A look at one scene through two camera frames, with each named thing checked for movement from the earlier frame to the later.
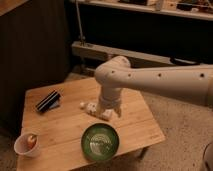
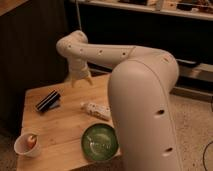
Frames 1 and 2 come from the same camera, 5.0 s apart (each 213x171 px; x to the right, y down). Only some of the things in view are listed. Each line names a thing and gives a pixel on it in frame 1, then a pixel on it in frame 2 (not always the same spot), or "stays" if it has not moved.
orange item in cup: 31,140 stays
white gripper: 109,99 to 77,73
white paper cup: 27,145 stays
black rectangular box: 51,101 stays
